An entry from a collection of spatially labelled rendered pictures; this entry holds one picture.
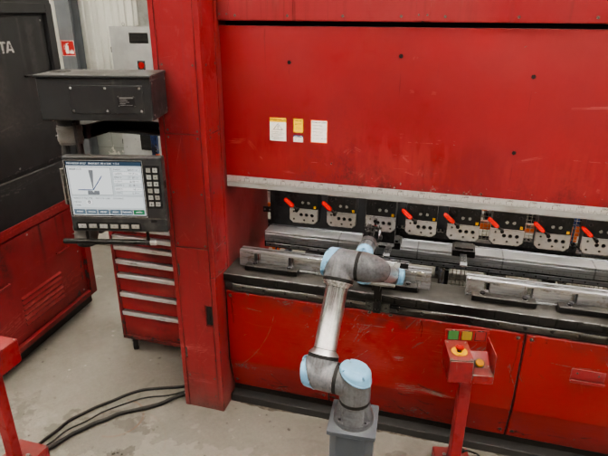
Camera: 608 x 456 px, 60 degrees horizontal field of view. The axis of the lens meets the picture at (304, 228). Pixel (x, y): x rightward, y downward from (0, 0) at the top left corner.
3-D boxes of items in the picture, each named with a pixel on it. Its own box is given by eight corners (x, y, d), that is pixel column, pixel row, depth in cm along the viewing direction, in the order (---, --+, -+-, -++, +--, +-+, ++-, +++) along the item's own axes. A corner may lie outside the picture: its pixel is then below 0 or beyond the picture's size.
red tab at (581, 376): (569, 382, 254) (573, 370, 251) (569, 379, 255) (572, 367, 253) (603, 387, 250) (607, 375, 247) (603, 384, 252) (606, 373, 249)
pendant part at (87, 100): (63, 256, 254) (30, 73, 222) (84, 236, 277) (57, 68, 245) (167, 258, 253) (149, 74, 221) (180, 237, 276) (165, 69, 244)
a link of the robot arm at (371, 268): (389, 254, 192) (407, 265, 238) (360, 250, 196) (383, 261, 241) (384, 286, 191) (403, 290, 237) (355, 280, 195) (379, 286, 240)
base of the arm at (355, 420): (371, 435, 190) (373, 413, 187) (330, 429, 193) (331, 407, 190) (375, 407, 204) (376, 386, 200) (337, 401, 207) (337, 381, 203)
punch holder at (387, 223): (365, 230, 267) (366, 199, 261) (367, 223, 275) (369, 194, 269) (394, 232, 264) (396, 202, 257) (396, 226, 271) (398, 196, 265)
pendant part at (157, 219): (72, 231, 246) (60, 156, 233) (83, 222, 257) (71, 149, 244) (167, 232, 245) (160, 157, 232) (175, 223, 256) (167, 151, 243)
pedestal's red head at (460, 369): (447, 382, 236) (451, 348, 229) (441, 360, 251) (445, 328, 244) (492, 384, 235) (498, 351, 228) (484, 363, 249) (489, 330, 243)
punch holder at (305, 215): (289, 222, 277) (289, 192, 271) (294, 216, 285) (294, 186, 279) (317, 224, 274) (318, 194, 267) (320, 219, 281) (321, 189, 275)
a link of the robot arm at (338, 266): (332, 396, 188) (360, 248, 196) (293, 386, 193) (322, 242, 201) (340, 394, 199) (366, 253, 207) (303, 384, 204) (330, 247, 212)
